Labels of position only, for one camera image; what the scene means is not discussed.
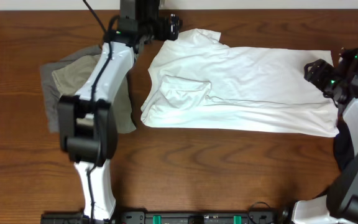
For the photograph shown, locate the white t-shirt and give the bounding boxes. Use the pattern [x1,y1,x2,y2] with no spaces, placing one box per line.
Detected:
[140,29,338,138]

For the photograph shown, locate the black garment pile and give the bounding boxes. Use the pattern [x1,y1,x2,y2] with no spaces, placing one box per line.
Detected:
[333,120,354,172]

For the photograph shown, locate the grey folded garment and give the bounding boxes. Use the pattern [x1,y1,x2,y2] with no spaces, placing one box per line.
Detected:
[40,45,101,133]

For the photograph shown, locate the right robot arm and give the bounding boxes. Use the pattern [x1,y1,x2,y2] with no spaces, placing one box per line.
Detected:
[279,48,358,223]

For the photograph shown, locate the khaki folded shorts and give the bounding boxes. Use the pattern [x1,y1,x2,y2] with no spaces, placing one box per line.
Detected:
[52,54,136,134]

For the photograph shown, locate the black mounting rail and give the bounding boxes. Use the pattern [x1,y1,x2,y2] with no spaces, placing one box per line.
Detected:
[40,210,284,224]

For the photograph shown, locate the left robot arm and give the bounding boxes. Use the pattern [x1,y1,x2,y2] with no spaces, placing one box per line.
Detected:
[41,0,183,223]

